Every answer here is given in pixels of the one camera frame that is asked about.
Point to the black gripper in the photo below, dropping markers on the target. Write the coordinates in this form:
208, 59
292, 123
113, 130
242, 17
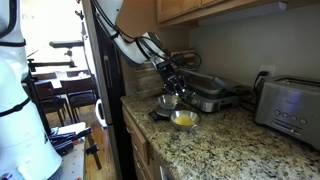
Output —
173, 76

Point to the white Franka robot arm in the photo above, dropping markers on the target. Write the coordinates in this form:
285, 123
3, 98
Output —
20, 133

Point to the steel bowl on scale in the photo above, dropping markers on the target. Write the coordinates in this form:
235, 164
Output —
167, 101

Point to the steel bowl with yellow powder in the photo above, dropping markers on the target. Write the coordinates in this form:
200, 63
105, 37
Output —
184, 120

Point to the stainless steel panini grill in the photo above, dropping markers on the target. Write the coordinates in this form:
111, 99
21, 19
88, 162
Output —
210, 90

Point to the black kitchen scale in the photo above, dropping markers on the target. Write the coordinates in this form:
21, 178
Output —
160, 114

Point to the patchwork wooden cutting board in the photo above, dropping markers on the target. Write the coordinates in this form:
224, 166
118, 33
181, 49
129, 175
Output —
148, 83

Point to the wooden lower drawer cabinet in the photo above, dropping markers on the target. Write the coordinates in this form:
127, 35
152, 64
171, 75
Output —
136, 140

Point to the black refrigerator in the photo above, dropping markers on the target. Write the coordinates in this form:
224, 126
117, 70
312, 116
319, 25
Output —
111, 100

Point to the wooden upper cabinet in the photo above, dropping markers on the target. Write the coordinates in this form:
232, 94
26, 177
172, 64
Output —
176, 8

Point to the stainless steel dishwasher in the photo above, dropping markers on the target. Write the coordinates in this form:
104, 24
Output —
163, 173

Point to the dark wooden dining chair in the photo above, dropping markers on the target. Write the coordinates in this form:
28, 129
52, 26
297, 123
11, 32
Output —
50, 100
81, 96

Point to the stainless steel toaster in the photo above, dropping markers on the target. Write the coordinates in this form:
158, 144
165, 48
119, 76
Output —
290, 106

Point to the dark dining table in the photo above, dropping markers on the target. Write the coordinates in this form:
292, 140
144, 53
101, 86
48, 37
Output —
58, 78

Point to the white perforated robot table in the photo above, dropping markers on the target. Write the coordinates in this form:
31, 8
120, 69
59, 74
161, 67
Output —
71, 163

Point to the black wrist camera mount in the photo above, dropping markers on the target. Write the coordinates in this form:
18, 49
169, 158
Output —
175, 57

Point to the white wall outlet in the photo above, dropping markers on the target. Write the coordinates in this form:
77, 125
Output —
268, 69

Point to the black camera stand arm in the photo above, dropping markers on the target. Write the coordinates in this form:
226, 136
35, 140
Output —
65, 44

